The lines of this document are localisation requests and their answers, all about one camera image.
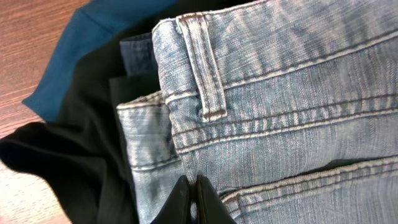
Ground black garment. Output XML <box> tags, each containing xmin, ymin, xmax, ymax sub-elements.
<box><xmin>1</xmin><ymin>0</ymin><xmax>234</xmax><ymax>223</ymax></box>

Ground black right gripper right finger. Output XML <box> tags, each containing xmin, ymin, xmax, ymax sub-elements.
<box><xmin>196</xmin><ymin>175</ymin><xmax>236</xmax><ymax>224</ymax></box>

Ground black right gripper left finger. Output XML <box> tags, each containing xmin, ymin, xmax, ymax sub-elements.
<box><xmin>151</xmin><ymin>175</ymin><xmax>190</xmax><ymax>224</ymax></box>

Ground dark blue garment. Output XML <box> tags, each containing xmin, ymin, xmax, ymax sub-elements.
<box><xmin>22</xmin><ymin>0</ymin><xmax>175</xmax><ymax>121</ymax></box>

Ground light blue denim shorts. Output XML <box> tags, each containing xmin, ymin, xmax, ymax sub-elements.
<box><xmin>118</xmin><ymin>0</ymin><xmax>397</xmax><ymax>223</ymax></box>

